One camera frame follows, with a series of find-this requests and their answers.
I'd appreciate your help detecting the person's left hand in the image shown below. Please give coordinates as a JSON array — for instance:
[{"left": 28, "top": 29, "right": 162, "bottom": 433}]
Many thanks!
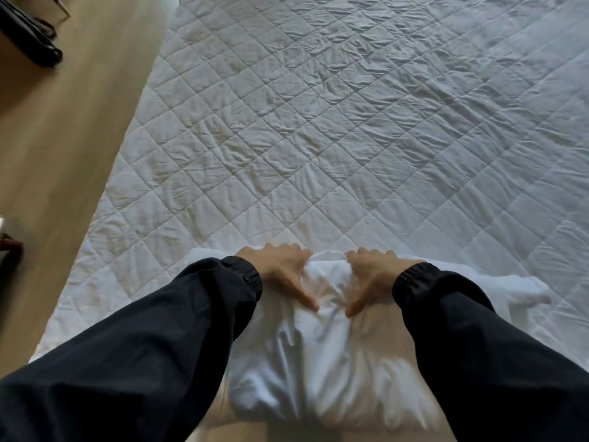
[{"left": 234, "top": 243, "right": 321, "bottom": 314}]

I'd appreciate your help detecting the person's right hand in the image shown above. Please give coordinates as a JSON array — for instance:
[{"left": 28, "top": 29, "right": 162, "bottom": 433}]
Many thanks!
[{"left": 345, "top": 247, "right": 426, "bottom": 318}]

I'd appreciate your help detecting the white bed sheet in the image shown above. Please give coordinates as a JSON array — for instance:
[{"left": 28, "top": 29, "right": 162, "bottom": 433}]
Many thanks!
[{"left": 225, "top": 250, "right": 445, "bottom": 433}]

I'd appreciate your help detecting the person's right forearm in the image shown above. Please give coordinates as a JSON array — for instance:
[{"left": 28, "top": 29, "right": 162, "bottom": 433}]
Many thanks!
[{"left": 391, "top": 262, "right": 589, "bottom": 442}]

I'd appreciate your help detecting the person's left forearm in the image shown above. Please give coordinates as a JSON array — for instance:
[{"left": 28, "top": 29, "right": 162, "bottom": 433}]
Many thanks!
[{"left": 0, "top": 255, "right": 264, "bottom": 442}]

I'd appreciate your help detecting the quilted white mattress pad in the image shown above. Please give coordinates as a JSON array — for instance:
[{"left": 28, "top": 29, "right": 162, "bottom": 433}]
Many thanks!
[{"left": 29, "top": 0, "right": 589, "bottom": 442}]

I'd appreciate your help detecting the dark grey backpack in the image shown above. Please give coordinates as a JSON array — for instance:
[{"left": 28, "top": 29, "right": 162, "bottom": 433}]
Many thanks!
[{"left": 0, "top": 0, "right": 64, "bottom": 68}]

